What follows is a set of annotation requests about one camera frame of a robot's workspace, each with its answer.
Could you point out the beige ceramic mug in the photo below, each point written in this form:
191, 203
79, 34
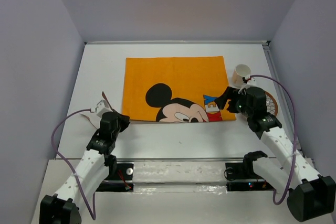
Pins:
240, 72

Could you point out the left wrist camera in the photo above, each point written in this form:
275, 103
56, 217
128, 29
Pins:
101, 108

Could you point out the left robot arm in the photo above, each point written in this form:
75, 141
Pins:
97, 165

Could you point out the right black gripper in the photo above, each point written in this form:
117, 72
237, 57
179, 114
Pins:
229, 92

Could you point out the floral patterned plate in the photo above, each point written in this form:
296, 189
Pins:
271, 103

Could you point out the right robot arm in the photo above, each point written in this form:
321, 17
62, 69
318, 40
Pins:
308, 193

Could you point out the orange Mickey Mouse placemat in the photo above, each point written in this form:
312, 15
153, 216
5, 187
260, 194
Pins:
175, 89

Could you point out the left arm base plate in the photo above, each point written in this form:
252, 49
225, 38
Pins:
120, 181

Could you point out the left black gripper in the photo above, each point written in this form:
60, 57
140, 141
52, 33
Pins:
124, 121

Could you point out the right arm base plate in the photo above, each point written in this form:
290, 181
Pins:
240, 180

